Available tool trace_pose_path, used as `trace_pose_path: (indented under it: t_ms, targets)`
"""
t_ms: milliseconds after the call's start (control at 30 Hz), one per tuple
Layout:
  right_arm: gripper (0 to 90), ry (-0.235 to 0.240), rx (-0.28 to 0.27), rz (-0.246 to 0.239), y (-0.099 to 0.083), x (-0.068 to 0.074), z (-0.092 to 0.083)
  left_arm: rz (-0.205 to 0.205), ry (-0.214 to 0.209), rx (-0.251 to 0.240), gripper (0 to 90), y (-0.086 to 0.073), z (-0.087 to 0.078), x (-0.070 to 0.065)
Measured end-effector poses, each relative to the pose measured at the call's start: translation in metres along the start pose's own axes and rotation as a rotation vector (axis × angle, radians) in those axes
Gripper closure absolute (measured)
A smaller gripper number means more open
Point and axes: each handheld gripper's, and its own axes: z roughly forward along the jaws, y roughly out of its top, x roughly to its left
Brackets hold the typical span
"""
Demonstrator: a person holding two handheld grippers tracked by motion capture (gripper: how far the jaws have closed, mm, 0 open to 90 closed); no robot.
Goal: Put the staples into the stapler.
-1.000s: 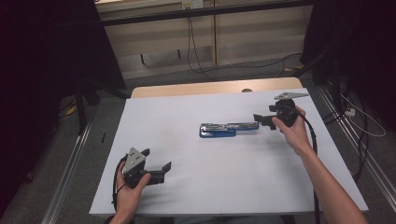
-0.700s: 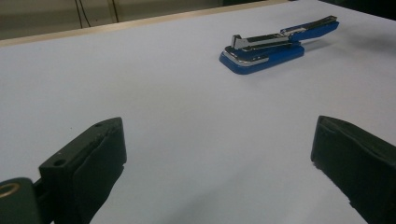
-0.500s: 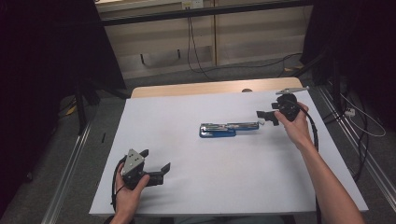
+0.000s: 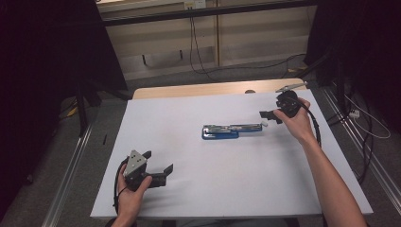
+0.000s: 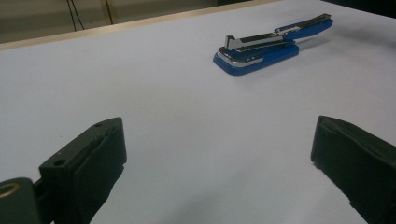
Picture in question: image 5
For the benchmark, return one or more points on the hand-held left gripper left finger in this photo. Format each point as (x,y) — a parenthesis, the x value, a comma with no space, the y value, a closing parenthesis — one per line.
(84,168)

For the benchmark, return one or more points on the wooden table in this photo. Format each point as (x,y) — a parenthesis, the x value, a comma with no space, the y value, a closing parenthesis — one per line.
(124,26)

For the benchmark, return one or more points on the blue stapler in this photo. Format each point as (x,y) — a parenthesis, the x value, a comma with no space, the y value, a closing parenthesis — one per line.
(261,51)

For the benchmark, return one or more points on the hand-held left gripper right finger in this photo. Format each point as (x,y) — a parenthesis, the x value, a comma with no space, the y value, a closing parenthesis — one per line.
(358,165)

